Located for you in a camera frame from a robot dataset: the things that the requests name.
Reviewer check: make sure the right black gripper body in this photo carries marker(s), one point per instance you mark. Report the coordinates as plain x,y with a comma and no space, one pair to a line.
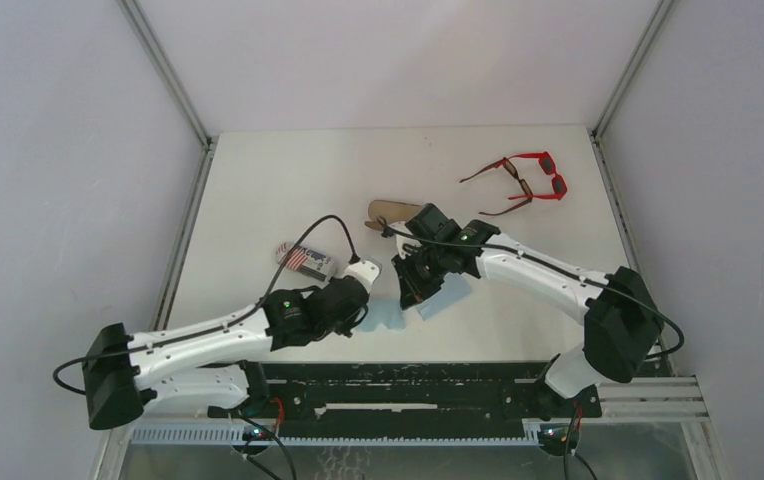
415,273

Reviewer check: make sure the light blue cleaning cloth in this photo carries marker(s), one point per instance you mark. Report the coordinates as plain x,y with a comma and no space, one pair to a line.
382,313

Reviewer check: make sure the flag print glasses case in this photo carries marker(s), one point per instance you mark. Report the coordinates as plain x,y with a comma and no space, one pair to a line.
306,261

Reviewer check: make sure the red sunglasses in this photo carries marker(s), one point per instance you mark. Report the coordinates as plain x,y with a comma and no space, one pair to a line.
548,166

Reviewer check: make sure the left aluminium frame post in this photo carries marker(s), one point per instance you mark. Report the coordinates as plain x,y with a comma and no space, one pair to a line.
136,16

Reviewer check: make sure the brown striped glasses case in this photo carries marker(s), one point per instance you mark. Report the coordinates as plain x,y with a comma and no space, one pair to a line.
391,211

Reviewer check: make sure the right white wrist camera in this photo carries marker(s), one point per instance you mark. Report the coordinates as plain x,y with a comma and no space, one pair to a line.
403,237

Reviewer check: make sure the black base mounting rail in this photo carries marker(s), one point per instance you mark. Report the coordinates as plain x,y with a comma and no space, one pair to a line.
404,401

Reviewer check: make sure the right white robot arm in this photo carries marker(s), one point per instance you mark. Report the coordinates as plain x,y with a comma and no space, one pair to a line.
619,319

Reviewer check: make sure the aluminium frame post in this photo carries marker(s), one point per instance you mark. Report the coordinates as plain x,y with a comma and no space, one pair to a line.
654,28
136,16

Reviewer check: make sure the right aluminium frame post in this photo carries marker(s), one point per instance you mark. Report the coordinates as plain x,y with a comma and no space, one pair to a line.
654,28

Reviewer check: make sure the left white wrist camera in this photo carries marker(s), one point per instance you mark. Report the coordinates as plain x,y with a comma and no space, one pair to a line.
365,271

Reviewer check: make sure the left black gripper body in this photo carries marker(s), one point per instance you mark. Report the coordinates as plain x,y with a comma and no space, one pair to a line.
358,310

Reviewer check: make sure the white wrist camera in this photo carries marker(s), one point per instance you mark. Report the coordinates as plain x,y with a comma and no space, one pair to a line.
365,271
403,237

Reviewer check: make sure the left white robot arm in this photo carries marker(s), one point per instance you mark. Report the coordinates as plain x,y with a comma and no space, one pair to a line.
122,371

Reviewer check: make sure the brown tortoise sunglasses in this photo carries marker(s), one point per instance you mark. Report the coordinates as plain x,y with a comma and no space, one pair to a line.
504,178

